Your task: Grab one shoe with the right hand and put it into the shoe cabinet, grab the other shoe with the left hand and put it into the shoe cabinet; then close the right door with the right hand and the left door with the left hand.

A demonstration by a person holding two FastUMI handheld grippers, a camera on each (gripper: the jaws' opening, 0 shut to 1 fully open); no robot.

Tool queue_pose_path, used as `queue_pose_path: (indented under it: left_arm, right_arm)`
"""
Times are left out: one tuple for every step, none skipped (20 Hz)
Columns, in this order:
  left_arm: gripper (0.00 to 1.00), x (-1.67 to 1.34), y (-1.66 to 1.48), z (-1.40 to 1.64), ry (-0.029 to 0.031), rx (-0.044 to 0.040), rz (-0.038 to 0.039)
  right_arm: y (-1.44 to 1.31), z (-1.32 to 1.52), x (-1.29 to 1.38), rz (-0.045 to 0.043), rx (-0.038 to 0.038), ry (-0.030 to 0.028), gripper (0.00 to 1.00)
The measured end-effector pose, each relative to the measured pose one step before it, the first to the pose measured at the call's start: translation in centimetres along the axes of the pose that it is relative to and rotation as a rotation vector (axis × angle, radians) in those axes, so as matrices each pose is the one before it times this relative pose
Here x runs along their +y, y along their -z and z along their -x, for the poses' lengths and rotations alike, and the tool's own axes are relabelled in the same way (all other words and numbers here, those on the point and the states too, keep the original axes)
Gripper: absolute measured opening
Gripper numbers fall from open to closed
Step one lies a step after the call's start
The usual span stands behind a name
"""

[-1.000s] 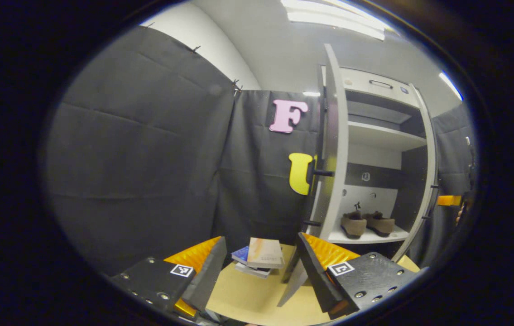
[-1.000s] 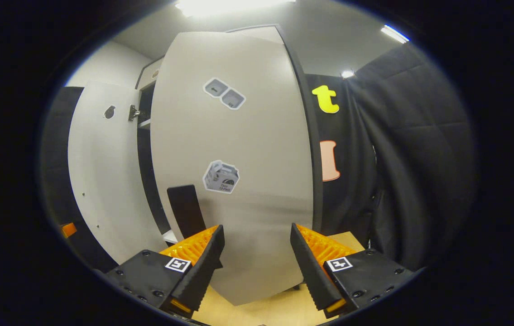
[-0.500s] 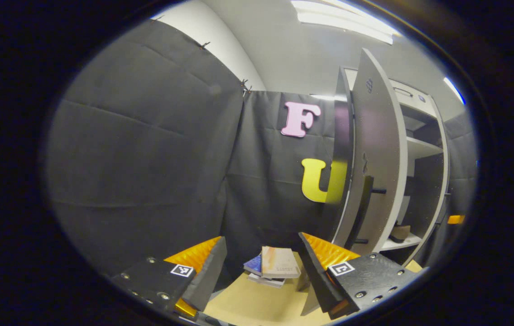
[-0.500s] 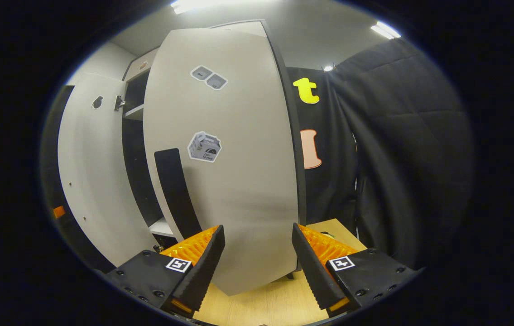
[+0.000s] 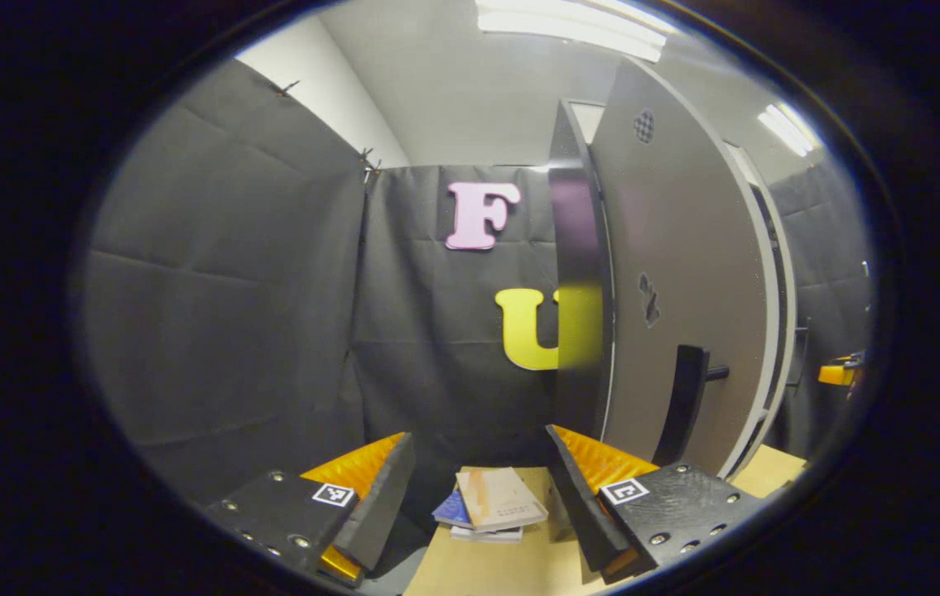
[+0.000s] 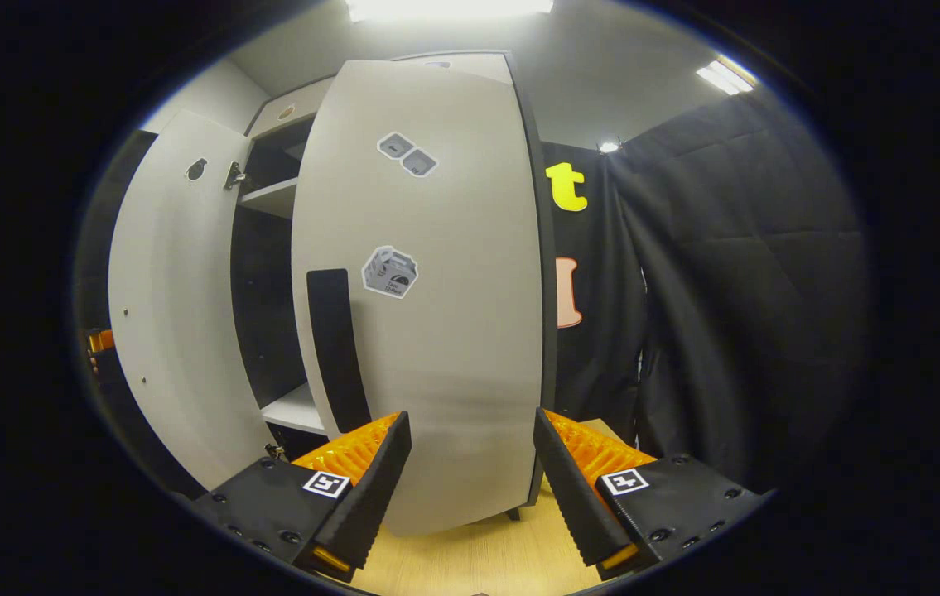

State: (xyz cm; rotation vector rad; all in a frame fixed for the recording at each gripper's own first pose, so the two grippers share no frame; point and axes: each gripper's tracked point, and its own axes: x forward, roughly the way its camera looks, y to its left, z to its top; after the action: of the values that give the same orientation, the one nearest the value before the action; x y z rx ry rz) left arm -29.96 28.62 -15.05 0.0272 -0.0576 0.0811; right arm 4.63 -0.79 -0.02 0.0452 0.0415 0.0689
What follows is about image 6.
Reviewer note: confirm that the metal door hinge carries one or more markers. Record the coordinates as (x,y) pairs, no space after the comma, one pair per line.
(275,452)
(233,175)

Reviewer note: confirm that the white shoe cabinet door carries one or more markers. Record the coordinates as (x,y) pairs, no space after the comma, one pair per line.
(180,314)
(453,348)

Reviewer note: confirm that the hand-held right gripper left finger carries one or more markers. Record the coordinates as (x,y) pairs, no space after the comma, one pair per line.
(374,497)

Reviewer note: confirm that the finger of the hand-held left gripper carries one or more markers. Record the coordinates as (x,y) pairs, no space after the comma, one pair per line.
(102,340)

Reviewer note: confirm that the white shoe cabinet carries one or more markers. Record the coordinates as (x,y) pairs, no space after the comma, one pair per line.
(267,314)

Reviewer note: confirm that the wooden base platform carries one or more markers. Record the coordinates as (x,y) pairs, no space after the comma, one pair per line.
(478,563)

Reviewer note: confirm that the black backdrop cloth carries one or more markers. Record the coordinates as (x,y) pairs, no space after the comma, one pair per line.
(602,372)
(751,290)

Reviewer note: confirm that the white cabinet shelf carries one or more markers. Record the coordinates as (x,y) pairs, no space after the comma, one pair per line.
(275,199)
(300,410)

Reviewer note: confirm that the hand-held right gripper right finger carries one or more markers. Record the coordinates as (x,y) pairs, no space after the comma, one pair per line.
(573,497)

